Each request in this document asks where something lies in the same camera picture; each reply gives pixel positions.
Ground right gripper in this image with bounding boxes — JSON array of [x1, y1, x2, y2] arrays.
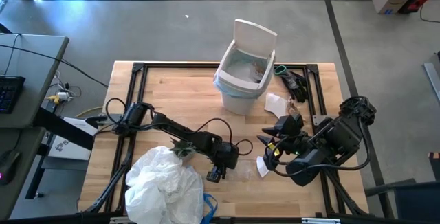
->
[[256, 124, 312, 159]]

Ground clear printed plastic bag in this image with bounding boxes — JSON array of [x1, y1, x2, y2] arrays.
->
[[233, 154, 273, 184]]

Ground succulent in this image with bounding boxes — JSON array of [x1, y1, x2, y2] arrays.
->
[[170, 139, 197, 159]]

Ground white plastic trash bin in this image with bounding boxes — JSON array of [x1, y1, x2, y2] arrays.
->
[[221, 92, 258, 116]]

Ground blue plastic bin liner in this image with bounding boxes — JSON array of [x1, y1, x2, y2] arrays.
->
[[213, 76, 257, 100]]

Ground brown paper wrapper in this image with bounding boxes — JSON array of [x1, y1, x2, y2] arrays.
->
[[253, 62, 266, 78]]

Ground large white plastic bag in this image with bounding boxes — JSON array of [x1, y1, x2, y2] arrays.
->
[[124, 145, 206, 224]]

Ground white swing bin lid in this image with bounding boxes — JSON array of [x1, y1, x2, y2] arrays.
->
[[214, 18, 278, 98]]

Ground torn white paper piece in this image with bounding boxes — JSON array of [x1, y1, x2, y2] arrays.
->
[[263, 92, 289, 119]]

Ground crumpled tan clear wrapper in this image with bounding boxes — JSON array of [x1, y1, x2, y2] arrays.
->
[[287, 97, 305, 115]]

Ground black glove with green cuff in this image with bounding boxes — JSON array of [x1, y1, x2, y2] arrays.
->
[[274, 65, 310, 104]]

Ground white printed box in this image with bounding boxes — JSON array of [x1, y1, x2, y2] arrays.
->
[[47, 119, 99, 161]]

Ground dark blue chair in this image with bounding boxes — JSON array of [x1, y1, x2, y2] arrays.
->
[[364, 178, 440, 224]]

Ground grey metal bar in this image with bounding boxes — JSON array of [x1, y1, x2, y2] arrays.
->
[[423, 62, 440, 103]]

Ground grey desk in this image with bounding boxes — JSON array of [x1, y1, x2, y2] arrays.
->
[[0, 33, 70, 129], [0, 126, 48, 219]]

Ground black computer mouse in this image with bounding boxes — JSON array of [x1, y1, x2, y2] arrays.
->
[[0, 149, 22, 186]]

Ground black keyboard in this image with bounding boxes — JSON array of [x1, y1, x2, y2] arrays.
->
[[0, 75, 27, 115]]

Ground black cable with yellow tag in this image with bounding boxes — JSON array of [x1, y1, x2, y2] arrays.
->
[[263, 141, 371, 179]]

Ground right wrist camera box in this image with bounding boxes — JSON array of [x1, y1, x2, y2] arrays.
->
[[274, 113, 305, 137]]

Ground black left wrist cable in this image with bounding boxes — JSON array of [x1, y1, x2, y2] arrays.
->
[[187, 117, 254, 157]]

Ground silver corner bracket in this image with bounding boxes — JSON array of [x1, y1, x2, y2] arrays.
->
[[312, 114, 331, 126]]

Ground blue bag strap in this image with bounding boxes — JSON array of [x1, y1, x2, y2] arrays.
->
[[199, 192, 219, 224]]

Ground black aluminium table frame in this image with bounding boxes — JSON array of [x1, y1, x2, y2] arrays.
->
[[78, 61, 371, 218]]

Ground black desk cable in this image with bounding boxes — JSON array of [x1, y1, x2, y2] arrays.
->
[[0, 43, 110, 89]]

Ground yellow cable plug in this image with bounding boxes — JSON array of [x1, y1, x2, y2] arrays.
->
[[43, 94, 65, 105]]

